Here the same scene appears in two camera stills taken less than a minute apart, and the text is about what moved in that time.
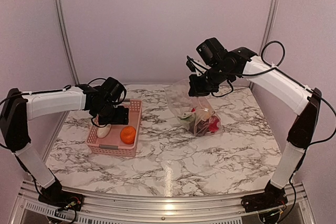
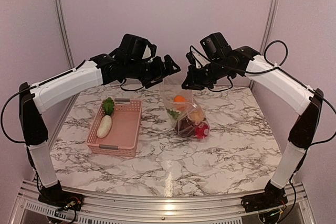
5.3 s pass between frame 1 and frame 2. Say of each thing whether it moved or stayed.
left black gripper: moved
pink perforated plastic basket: stayed
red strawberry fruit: moved
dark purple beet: moved
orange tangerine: moved
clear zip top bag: moved
